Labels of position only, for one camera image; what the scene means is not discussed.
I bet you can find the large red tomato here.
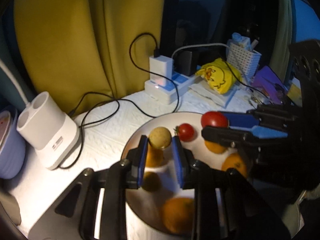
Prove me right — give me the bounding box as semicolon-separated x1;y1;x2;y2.
201;111;229;128

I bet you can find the white perforated basket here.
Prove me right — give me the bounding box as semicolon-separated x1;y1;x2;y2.
227;43;261;79

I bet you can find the orange mandarin without stem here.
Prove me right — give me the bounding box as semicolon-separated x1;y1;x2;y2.
161;197;195;235

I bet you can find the white desk lamp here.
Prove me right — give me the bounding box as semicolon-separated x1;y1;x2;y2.
1;62;80;170

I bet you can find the brown longan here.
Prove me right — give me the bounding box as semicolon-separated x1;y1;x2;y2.
149;127;171;149

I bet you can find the lavender bowl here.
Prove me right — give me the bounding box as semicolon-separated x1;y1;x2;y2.
1;106;26;179

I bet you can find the white charger plug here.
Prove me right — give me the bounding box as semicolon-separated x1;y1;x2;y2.
149;55;174;87

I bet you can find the oval orange kumquat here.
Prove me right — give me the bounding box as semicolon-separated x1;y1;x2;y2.
145;144;164;167

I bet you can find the yellow curtain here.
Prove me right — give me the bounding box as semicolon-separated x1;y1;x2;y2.
14;0;164;113

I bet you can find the orange mandarin with stem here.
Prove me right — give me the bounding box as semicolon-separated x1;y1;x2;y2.
221;152;249;178

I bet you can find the white ceramic plate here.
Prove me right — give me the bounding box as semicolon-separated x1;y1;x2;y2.
120;112;251;236

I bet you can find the small red cherry tomato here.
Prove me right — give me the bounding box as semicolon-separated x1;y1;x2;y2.
175;123;195;142

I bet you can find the white power strip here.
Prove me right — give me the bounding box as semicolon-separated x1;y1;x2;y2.
145;72;201;105

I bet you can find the green-brown longan front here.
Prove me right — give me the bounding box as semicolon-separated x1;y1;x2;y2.
142;172;162;192

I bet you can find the yellow duck bag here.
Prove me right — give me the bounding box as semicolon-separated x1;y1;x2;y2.
195;58;242;94

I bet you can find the black charger cable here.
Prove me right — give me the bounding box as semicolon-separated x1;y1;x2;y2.
58;32;181;170

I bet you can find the purple cloth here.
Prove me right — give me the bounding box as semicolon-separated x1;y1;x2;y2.
252;66;287;105

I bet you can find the round orange kumquat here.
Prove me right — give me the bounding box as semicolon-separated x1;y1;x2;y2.
204;140;228;154

